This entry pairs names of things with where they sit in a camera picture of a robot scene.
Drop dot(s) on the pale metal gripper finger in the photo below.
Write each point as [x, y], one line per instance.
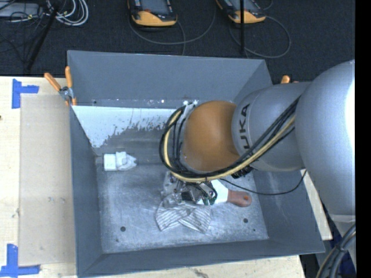
[170, 182]
[171, 201]

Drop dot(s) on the grey striped cloth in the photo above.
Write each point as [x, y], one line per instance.
[174, 217]

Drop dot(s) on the grey metal bin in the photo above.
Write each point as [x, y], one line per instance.
[139, 201]

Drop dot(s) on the white crumpled cloth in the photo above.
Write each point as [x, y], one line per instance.
[119, 161]

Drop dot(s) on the pale wood flat board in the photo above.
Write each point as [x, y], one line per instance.
[43, 169]

